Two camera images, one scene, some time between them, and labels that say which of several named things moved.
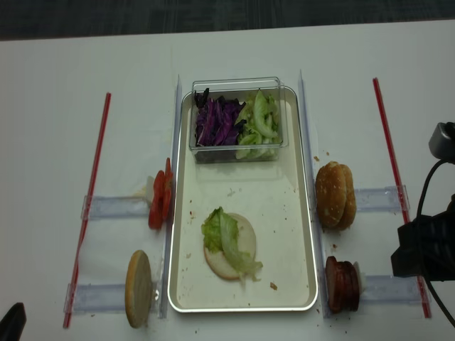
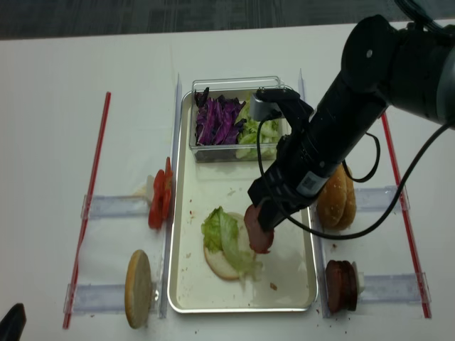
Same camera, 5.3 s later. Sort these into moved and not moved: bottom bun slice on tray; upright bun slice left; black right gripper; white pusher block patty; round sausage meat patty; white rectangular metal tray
Moved: round sausage meat patty; black right gripper
Not moved: white rectangular metal tray; white pusher block patty; bottom bun slice on tray; upright bun slice left
